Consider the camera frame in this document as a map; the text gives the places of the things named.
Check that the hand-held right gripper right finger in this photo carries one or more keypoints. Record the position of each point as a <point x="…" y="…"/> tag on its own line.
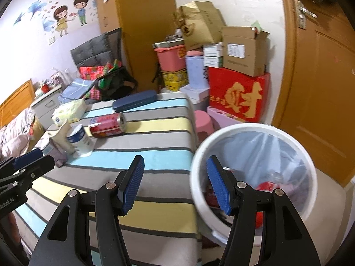
<point x="219" y="185"/>

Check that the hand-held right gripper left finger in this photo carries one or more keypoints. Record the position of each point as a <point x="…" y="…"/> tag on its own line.
<point x="133" y="185"/>

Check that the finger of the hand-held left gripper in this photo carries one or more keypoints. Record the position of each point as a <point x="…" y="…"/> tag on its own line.
<point x="33" y="171"/>
<point x="27" y="158"/>

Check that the white trash bin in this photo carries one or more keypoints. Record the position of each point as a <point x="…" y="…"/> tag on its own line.
<point x="199" y="158"/>

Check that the clear plastic bottle red label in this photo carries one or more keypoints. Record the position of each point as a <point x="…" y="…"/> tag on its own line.
<point x="267" y="185"/>

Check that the large red can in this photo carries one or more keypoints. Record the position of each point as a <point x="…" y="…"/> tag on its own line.
<point x="256" y="219"/>

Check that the floral quilt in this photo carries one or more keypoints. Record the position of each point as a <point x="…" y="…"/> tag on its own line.
<point x="14" y="133"/>

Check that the purple and white carton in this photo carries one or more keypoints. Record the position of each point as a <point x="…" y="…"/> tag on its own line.
<point x="59" y="156"/>

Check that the beige paper bag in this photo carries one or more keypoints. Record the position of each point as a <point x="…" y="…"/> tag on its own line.
<point x="61" y="138"/>

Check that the striped tablecloth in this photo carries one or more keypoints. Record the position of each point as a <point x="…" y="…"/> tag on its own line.
<point x="152" y="144"/>

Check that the clear bin liner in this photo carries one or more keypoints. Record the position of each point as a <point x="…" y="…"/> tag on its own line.
<point x="249" y="149"/>

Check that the white cup blue label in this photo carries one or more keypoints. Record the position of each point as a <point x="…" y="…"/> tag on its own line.
<point x="79" y="140"/>

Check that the grey drawer cabinet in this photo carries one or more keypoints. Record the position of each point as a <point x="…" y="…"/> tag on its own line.
<point x="47" y="102"/>

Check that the wooden headboard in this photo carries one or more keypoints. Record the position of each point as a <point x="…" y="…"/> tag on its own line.
<point x="16" y="97"/>

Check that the yellow tissue pack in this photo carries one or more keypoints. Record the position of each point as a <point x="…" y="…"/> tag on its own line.
<point x="69" y="110"/>

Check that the small red can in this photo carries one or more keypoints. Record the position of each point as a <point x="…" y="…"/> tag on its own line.
<point x="106" y="126"/>

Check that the pink plastic stool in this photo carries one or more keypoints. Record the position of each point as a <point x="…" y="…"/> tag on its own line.
<point x="203" y="122"/>

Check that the light purple box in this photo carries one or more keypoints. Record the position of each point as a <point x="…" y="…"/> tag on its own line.
<point x="222" y="116"/>

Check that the red mug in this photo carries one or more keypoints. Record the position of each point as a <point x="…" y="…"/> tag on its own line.
<point x="45" y="88"/>

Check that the dark blue case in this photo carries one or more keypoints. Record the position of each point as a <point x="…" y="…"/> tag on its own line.
<point x="133" y="101"/>

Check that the blue folded blanket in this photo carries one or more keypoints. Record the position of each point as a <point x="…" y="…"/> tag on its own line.
<point x="75" y="87"/>

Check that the red gift box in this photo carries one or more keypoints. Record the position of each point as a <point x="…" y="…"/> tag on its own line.
<point x="238" y="94"/>

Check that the white plastic storage box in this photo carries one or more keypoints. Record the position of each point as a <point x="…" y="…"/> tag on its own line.
<point x="194" y="94"/>

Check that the black bag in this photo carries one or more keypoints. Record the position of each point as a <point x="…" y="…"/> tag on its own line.
<point x="119" y="86"/>

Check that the red plaid cloth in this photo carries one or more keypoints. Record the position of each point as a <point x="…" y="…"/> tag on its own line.
<point x="91" y="72"/>

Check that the yellow patterned box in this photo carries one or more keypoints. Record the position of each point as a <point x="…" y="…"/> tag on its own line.
<point x="174" y="79"/>

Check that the light blue cylinder container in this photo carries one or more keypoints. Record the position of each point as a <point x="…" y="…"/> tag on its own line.
<point x="195" y="72"/>

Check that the small white box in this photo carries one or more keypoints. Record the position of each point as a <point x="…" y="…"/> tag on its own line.
<point x="213" y="50"/>
<point x="213" y="62"/>

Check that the grey quilted cushion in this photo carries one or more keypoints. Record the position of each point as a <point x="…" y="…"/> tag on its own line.
<point x="91" y="50"/>

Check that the pink storage box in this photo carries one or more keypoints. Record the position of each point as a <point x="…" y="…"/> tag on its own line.
<point x="169" y="58"/>

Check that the cardboard box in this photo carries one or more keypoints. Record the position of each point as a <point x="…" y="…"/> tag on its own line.
<point x="244" y="55"/>

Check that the wooden door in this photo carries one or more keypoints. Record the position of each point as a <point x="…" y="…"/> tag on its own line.
<point x="319" y="88"/>

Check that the grey tray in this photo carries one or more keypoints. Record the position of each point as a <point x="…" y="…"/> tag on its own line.
<point x="167" y="44"/>

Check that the wooden wardrobe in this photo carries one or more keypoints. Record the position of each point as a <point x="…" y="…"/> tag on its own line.
<point x="147" y="33"/>

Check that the brown paper bag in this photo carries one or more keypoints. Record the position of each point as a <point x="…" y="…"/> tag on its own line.
<point x="199" y="25"/>

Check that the white wall switch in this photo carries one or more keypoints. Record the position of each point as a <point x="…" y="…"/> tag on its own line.
<point x="52" y="41"/>

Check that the cartoon wall stickers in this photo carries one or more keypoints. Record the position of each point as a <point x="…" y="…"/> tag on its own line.
<point x="61" y="16"/>

